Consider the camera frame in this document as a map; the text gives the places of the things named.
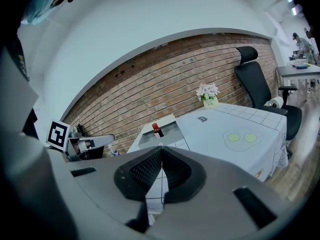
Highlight white grid-print tablecloth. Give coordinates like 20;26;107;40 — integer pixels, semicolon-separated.
126;102;289;214

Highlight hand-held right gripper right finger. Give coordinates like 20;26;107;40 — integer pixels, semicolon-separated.
149;145;297;240

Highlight white box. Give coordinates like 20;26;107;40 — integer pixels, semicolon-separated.
137;113;187;152

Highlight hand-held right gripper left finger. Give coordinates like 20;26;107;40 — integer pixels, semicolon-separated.
46;145;164;240

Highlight small red-capped bottle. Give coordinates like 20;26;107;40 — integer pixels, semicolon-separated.
151;122;165;138

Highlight white paper roll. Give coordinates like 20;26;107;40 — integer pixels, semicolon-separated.
270;96;285;109

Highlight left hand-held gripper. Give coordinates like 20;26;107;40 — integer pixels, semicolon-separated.
45;120;116;163

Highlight pink flowers in pot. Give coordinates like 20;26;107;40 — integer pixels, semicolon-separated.
195;82;221;109

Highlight blue hair cap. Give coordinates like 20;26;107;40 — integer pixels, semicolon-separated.
20;0;60;26

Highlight grey table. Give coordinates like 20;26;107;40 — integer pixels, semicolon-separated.
275;64;320;91

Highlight black office chair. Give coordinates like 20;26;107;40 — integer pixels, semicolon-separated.
233;45;303;160

